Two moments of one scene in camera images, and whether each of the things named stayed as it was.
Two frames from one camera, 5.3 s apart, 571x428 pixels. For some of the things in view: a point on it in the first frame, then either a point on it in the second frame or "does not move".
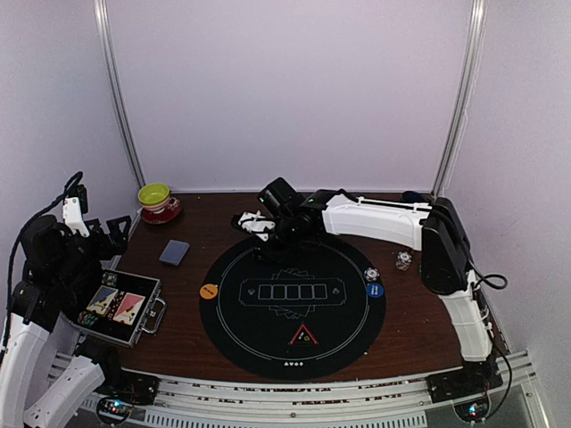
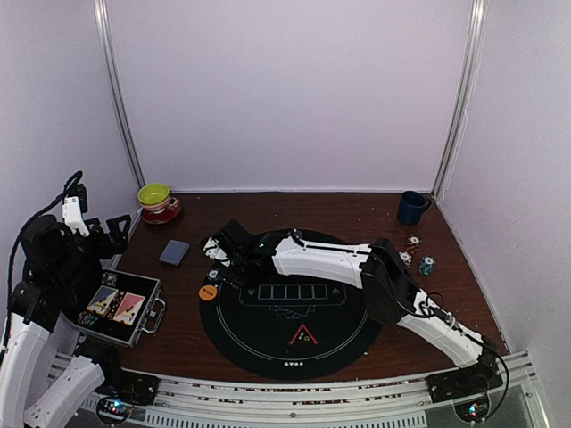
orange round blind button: [209, 291] does not move
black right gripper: [268, 255] to [242, 278]
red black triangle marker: [303, 337] does not move
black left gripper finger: [113, 229] does not move
